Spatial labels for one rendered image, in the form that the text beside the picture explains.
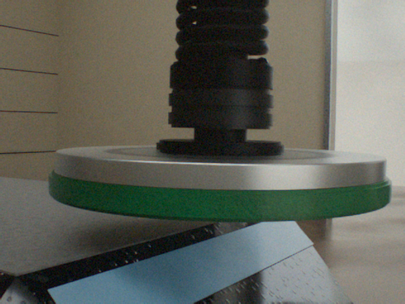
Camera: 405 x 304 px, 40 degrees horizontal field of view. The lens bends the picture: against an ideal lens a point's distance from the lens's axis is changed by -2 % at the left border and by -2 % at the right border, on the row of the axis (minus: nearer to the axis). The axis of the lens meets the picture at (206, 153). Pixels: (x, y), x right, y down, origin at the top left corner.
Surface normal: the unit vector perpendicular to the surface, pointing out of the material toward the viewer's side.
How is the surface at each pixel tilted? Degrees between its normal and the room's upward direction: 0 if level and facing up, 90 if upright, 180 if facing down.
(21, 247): 0
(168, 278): 43
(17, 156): 90
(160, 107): 90
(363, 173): 90
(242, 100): 90
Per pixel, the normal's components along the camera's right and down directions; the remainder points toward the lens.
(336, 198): 0.55, 0.06
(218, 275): 0.60, -0.69
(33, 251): 0.02, -1.00
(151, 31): -0.54, 0.04
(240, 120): 0.29, 0.06
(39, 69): 0.84, 0.04
